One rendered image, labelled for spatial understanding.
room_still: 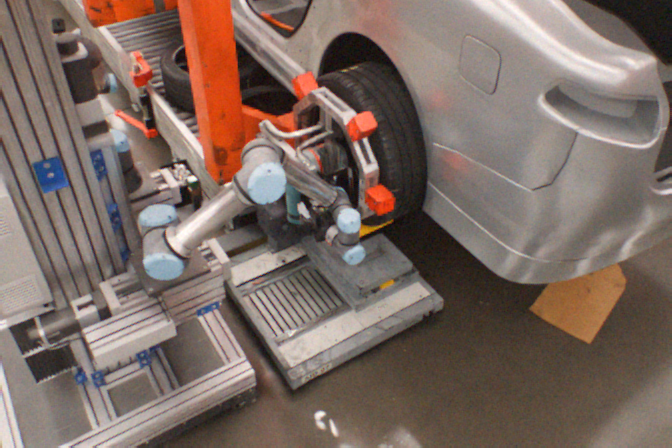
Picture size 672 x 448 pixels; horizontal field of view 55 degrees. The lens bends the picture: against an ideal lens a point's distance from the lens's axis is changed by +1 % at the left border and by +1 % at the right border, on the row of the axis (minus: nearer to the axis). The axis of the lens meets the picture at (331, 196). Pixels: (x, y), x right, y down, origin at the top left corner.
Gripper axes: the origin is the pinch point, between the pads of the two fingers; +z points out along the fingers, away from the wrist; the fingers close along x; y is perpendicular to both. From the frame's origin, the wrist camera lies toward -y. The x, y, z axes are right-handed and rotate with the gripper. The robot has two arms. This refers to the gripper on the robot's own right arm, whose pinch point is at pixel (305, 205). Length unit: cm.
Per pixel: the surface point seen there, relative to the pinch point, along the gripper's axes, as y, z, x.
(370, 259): -60, 9, -40
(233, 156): -16, 63, 1
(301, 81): 28, 38, -22
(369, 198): 3.6, -13.1, -20.4
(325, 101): 29.1, 18.7, -21.0
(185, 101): -47, 167, -14
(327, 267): -67, 21, -23
